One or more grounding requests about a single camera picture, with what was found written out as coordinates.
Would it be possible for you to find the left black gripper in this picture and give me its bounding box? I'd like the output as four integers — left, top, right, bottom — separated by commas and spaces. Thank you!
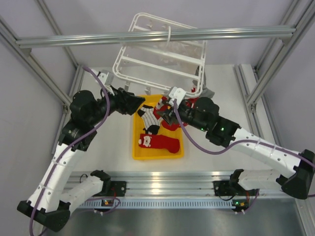
88, 84, 145, 126

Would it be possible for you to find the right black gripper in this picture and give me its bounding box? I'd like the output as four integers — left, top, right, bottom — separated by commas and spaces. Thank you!
157, 99, 209, 132

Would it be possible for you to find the striped black white sock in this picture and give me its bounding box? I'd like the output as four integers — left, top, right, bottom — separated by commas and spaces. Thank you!
137, 105, 160, 135

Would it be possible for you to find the white plastic clip hanger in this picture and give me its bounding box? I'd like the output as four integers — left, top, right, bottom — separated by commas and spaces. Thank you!
112, 12, 207, 97

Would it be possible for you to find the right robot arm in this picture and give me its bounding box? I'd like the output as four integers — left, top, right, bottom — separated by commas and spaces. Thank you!
156, 97, 315, 200

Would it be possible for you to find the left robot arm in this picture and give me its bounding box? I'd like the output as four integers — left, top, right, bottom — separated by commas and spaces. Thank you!
17, 88, 145, 232

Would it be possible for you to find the grey sock on hanger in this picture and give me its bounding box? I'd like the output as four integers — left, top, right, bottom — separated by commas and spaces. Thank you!
193, 66, 215, 99

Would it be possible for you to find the yellow plastic tray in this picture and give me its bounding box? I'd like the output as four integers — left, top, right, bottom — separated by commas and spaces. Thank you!
132, 95, 184, 160

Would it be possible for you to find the aluminium top crossbar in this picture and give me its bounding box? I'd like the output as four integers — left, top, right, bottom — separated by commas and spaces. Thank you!
16, 25, 296, 48

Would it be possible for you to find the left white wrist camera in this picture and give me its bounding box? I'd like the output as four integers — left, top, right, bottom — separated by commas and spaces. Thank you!
96, 70, 114, 88

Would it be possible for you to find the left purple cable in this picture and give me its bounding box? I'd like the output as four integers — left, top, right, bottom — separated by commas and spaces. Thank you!
29, 66, 116, 236

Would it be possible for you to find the purple cable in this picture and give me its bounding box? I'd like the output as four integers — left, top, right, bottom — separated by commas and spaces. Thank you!
29, 66, 116, 236
173, 99, 315, 199

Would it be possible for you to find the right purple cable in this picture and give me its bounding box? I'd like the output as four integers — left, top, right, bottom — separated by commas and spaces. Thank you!
173, 99, 315, 199

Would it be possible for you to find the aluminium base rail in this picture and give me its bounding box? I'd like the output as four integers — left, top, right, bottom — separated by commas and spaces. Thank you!
61, 171, 308, 209

